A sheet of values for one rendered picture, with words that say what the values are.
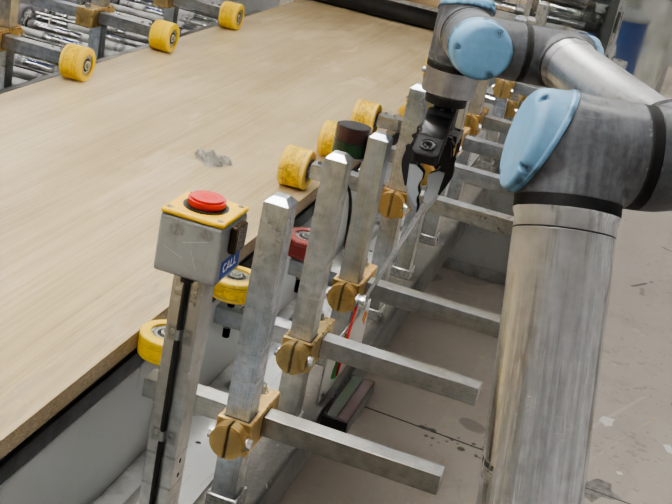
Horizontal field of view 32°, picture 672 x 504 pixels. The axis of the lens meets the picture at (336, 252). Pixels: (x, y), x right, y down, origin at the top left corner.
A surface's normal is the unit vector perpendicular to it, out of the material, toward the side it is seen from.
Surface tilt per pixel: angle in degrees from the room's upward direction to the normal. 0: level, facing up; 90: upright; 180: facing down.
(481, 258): 90
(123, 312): 0
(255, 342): 90
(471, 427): 0
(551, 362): 66
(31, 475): 90
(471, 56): 90
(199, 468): 0
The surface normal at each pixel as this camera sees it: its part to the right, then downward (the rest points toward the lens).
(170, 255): -0.29, 0.30
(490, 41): -0.01, 0.37
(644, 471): 0.19, -0.91
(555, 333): -0.08, -0.08
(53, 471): 0.94, 0.28
